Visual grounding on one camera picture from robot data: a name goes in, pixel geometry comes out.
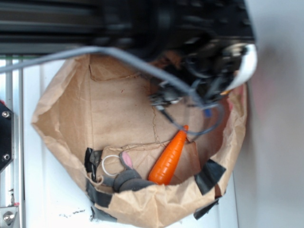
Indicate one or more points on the black gripper with wires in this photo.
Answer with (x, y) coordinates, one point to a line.
(214, 69)

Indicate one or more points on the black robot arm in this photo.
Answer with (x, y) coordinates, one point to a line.
(200, 45)

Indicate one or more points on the brown paper bag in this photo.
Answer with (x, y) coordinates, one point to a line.
(96, 107)

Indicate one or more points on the orange plastic carrot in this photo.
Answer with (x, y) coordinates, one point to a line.
(164, 168)

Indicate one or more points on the grey plush bunny toy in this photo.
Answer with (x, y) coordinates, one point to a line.
(128, 179)

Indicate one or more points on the white plastic tray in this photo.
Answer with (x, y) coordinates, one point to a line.
(54, 200)

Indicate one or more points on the aluminium frame rail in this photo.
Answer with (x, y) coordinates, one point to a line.
(12, 178)

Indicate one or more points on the black metal bracket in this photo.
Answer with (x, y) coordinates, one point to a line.
(6, 126)

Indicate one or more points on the silver corner bracket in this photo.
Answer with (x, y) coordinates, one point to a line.
(9, 217)

